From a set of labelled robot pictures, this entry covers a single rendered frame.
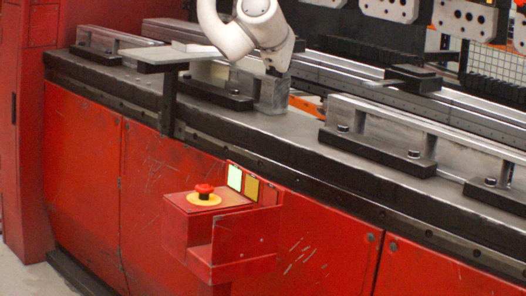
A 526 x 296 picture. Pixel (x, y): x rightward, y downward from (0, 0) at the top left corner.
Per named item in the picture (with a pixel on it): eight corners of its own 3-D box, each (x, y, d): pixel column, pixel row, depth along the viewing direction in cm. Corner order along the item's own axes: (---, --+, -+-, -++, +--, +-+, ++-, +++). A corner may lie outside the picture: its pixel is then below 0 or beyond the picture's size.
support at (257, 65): (229, 63, 189) (229, 52, 188) (231, 63, 190) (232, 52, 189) (265, 73, 179) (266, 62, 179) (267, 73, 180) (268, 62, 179)
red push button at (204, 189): (190, 199, 146) (191, 183, 145) (206, 197, 148) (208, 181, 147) (200, 206, 143) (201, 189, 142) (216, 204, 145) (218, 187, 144)
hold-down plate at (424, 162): (316, 140, 160) (317, 127, 159) (331, 137, 164) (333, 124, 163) (422, 180, 140) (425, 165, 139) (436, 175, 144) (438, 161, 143)
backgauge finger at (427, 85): (345, 86, 167) (347, 66, 166) (406, 80, 185) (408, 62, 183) (384, 98, 159) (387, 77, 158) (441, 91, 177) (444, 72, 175)
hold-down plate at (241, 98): (168, 87, 199) (168, 77, 198) (182, 85, 202) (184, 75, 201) (238, 111, 178) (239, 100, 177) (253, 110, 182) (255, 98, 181)
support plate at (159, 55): (117, 53, 181) (117, 50, 180) (194, 47, 199) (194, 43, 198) (154, 64, 169) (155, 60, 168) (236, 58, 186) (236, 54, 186)
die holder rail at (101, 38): (75, 50, 249) (77, 24, 246) (88, 48, 253) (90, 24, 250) (147, 73, 215) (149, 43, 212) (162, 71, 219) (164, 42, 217)
